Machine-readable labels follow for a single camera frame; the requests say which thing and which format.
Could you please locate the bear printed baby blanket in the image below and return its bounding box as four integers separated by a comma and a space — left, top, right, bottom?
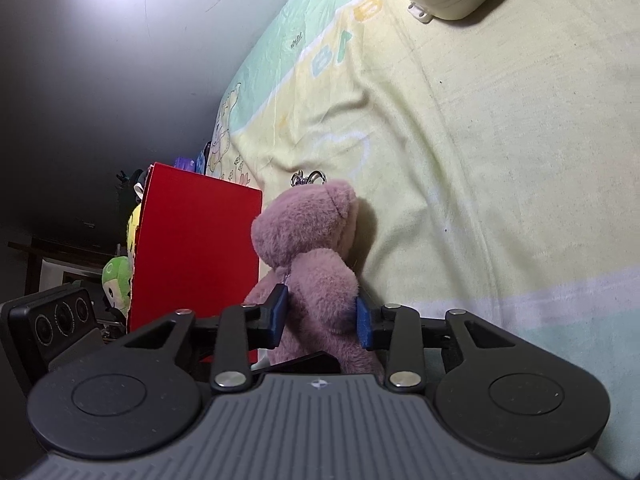
202, 0, 640, 476

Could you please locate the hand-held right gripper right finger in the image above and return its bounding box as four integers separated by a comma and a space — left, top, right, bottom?
356, 296, 517, 394

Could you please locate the dark wooden shelf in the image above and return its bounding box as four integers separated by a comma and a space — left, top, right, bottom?
7, 239, 122, 302

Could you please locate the red cardboard box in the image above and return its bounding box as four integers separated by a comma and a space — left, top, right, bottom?
127, 162, 264, 367

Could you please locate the yellow tiger plush pink shirt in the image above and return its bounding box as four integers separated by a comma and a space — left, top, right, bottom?
126, 205, 144, 262

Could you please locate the mauve bear plush keychain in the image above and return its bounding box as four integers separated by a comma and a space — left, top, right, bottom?
242, 170, 387, 387

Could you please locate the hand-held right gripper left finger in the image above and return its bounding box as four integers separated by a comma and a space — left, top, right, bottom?
117, 284, 291, 395

